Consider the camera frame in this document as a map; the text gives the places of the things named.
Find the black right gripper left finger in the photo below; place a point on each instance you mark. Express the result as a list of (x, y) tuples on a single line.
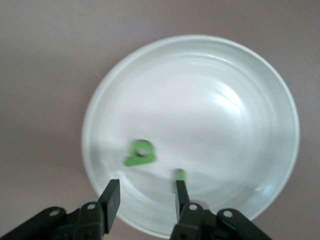
[(95, 220)]

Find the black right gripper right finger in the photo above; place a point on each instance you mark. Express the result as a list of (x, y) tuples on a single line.
[(195, 222)]

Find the green foam letter l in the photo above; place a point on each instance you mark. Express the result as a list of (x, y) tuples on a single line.
[(180, 175)]

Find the green foam letter b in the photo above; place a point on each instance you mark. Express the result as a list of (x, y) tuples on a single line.
[(135, 161)]

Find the beige round plate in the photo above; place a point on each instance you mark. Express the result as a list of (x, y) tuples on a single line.
[(200, 100)]

